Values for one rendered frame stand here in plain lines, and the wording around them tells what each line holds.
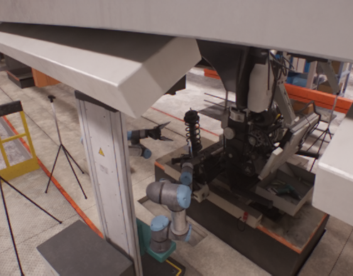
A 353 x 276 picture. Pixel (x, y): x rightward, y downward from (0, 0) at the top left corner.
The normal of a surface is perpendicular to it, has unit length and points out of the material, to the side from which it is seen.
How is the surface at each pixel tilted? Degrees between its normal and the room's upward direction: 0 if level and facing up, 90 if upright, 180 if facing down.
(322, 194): 117
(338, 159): 27
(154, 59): 90
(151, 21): 90
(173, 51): 90
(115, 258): 0
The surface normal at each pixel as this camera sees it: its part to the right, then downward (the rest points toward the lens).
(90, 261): 0.00, -0.88
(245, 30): -0.72, 0.33
